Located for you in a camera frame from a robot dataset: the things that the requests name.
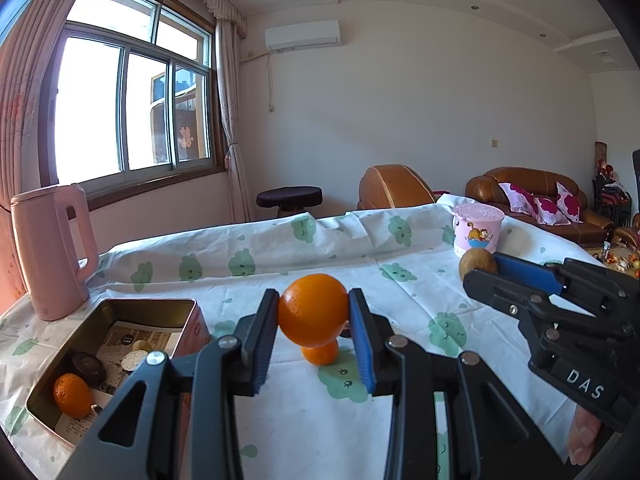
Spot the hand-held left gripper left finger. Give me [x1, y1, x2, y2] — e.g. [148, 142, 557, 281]
[57, 288, 281, 480]

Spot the large orange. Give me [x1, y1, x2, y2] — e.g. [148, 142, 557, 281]
[53, 373, 94, 419]

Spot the brown leather sofa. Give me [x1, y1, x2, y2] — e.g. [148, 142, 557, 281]
[465, 166, 617, 246]

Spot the dark brown round fruit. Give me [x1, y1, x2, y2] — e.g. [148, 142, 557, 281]
[69, 351, 107, 388]

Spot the dark round stool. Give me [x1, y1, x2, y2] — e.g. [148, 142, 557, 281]
[256, 186, 323, 219]

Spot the pale pink curtain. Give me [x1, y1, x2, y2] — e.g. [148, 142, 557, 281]
[150, 0, 253, 223]
[0, 0, 108, 306]

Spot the floral pink pillow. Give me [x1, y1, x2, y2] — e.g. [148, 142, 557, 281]
[499, 182, 538, 216]
[556, 182, 583, 223]
[532, 197, 571, 226]

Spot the pink kettle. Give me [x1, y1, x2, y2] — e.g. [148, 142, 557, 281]
[10, 184, 100, 322]

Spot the small yellow-brown fruit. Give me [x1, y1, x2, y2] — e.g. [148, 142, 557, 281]
[458, 248, 498, 283]

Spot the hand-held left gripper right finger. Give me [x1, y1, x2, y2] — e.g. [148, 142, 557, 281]
[348, 288, 571, 480]

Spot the printed paper leaflet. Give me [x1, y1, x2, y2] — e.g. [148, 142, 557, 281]
[55, 320, 183, 446]

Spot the pink metal tin box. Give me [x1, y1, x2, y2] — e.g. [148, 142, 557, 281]
[25, 298, 211, 448]

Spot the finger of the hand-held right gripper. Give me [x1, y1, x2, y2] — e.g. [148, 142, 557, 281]
[492, 252, 640, 322]
[462, 269, 631, 342]

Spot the dark metal rack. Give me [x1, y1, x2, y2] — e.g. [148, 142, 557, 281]
[594, 141, 633, 226]

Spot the pink cartoon cup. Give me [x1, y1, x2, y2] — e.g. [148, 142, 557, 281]
[451, 203, 506, 259]

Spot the brown leather armchair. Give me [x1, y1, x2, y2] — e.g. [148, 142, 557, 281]
[612, 226, 640, 253]
[357, 164, 437, 211]

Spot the sliding window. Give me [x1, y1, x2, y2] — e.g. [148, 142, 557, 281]
[40, 0, 228, 196]

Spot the white air conditioner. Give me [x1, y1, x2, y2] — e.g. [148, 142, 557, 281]
[265, 20, 342, 52]

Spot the cluttered low table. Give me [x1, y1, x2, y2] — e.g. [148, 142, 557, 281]
[582, 242, 640, 281]

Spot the person's right hand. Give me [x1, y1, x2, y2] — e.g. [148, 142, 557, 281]
[566, 402, 606, 467]

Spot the small orange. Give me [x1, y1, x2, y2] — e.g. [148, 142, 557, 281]
[301, 338, 340, 366]
[277, 273, 349, 348]

